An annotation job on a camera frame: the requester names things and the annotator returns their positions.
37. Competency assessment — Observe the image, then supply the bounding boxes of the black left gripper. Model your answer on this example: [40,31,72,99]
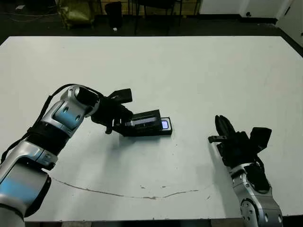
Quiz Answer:
[90,94,134,138]

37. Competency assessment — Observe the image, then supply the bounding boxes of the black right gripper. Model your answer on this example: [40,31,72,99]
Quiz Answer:
[208,115,259,168]

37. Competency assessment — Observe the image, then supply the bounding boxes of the black glossy box lid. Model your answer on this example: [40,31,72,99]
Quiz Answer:
[123,109,164,138]

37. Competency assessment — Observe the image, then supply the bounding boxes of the black box base white insert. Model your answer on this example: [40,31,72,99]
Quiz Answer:
[127,117,173,138]

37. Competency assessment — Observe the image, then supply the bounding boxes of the black waste bin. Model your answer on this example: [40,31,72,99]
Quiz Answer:
[105,1,124,30]

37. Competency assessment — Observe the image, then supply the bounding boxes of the crumpled plastic bag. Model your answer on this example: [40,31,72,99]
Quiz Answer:
[56,0,98,30]

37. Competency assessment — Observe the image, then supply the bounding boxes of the black mesh office chair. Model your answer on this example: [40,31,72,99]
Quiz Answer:
[134,0,183,36]

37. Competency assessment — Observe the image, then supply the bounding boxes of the white door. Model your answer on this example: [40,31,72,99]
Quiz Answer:
[276,0,303,52]

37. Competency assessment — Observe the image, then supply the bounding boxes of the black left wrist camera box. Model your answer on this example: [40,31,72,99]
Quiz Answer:
[107,88,133,104]

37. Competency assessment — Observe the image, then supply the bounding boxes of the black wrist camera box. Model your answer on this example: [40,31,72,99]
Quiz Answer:
[107,88,133,104]
[248,127,272,154]

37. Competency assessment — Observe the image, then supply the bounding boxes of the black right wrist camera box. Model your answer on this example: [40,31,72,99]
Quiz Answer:
[248,127,272,154]

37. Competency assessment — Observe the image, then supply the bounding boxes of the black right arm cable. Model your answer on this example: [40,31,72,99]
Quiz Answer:
[255,153,272,190]

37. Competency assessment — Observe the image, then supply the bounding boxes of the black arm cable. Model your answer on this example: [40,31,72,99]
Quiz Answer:
[255,153,272,190]
[0,83,105,164]

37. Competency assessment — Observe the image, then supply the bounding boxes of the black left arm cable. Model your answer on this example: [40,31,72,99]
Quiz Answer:
[0,83,105,164]

